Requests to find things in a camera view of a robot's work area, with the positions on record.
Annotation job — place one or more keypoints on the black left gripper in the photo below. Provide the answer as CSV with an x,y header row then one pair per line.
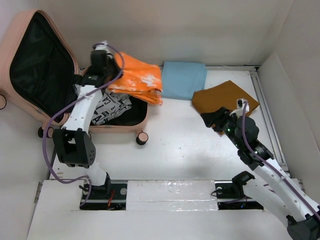
x,y
117,69

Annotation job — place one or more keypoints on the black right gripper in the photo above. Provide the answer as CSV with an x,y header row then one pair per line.
x,y
218,117

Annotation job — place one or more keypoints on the mustard brown cloth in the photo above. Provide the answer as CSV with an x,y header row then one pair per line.
x,y
223,95

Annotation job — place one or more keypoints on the newspaper print cloth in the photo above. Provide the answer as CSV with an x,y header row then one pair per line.
x,y
97,108

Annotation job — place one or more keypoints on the orange tie-dye cloth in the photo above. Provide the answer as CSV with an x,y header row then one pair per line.
x,y
139,79

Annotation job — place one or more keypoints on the light blue cloth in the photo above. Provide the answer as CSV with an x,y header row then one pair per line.
x,y
180,80

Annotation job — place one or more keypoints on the pink hardshell suitcase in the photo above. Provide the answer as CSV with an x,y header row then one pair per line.
x,y
38,73

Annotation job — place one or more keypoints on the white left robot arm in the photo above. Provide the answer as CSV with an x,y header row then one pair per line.
x,y
72,141

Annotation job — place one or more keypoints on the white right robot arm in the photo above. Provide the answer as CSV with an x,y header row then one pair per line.
x,y
267,183

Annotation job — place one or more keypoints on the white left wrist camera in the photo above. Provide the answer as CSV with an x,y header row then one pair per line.
x,y
103,46

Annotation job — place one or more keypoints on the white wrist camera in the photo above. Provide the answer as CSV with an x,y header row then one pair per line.
x,y
103,46
242,107

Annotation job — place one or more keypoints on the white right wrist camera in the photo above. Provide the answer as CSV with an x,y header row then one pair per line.
x,y
242,107

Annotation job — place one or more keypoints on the aluminium side rail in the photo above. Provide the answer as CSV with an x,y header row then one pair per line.
x,y
267,119

